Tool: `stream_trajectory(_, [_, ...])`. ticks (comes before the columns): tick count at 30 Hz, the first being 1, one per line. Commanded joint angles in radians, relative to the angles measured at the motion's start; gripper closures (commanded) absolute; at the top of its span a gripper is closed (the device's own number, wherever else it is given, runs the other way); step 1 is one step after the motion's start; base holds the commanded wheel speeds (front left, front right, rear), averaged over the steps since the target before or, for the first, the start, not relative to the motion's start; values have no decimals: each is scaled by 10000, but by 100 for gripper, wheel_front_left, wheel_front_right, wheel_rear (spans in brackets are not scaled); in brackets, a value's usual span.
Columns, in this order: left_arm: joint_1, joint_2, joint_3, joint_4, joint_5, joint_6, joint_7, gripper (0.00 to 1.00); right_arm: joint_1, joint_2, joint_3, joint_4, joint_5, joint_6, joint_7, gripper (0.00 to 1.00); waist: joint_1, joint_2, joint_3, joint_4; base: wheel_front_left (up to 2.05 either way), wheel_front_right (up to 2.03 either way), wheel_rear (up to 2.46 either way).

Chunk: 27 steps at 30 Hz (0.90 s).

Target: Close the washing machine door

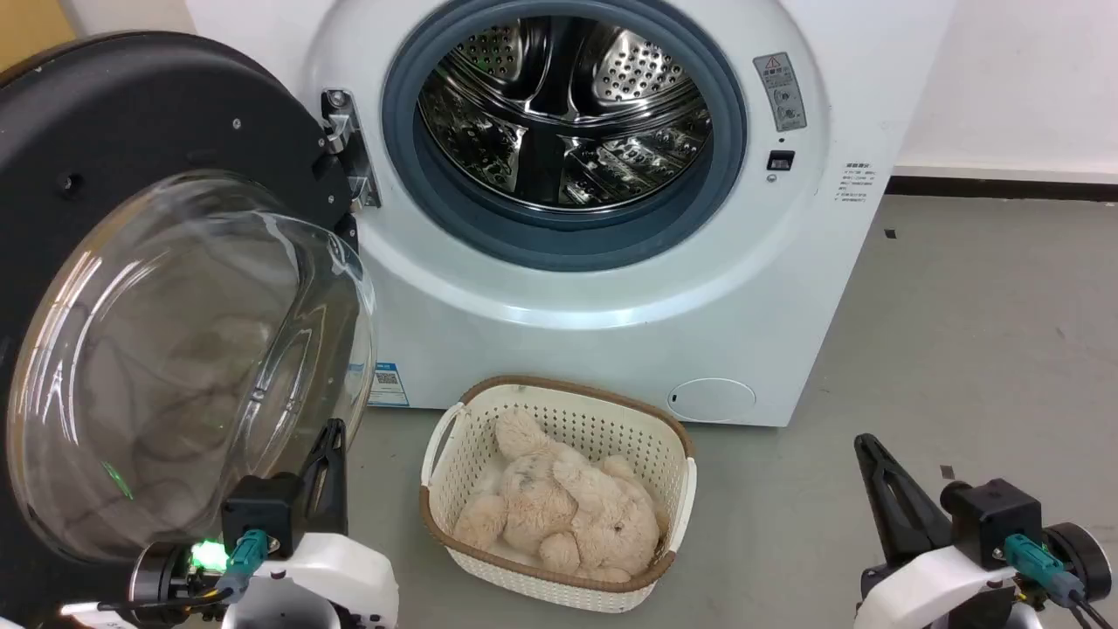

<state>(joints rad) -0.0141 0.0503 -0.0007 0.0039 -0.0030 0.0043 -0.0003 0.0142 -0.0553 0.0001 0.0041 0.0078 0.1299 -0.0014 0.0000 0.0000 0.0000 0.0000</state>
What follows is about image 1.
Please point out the black round glass washer door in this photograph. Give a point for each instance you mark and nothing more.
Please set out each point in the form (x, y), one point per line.
(131, 131)

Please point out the yellow wooden panel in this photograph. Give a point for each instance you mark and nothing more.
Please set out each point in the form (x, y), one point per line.
(31, 26)

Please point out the beige plush teddy bear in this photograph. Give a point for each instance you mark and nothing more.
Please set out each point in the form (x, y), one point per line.
(568, 515)

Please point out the blue energy label sticker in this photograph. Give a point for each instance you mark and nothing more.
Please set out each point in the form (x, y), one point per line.
(388, 384)

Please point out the cream perforated laundry basket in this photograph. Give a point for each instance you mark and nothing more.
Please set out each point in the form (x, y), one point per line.
(454, 472)

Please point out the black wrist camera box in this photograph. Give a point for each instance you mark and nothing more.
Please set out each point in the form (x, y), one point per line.
(996, 520)
(260, 511)

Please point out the black wall baseboard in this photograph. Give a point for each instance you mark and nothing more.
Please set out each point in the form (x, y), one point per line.
(1004, 188)

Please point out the black door latch slot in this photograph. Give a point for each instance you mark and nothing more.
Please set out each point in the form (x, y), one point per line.
(780, 161)

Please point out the small text sticker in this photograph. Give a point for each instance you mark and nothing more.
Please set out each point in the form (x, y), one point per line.
(857, 182)

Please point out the round white filter cover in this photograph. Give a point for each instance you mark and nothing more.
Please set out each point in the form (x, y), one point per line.
(712, 400)

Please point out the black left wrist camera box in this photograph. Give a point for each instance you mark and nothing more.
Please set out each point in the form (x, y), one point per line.
(260, 511)

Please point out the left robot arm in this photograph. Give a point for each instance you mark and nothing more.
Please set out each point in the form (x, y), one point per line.
(162, 577)

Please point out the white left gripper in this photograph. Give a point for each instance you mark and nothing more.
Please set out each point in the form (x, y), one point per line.
(336, 572)

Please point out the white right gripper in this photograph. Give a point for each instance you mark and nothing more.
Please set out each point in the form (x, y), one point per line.
(926, 590)

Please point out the grey warning label sticker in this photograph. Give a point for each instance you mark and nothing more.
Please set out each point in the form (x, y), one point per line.
(781, 92)

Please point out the stainless steel washer drum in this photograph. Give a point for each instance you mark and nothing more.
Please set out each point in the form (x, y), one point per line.
(568, 105)

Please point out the white front-load washing machine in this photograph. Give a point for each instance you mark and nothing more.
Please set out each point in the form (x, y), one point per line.
(611, 349)

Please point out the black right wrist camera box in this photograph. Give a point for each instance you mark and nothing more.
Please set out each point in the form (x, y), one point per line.
(996, 520)

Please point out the metal door hinge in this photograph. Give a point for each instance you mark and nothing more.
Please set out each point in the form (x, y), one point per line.
(349, 144)

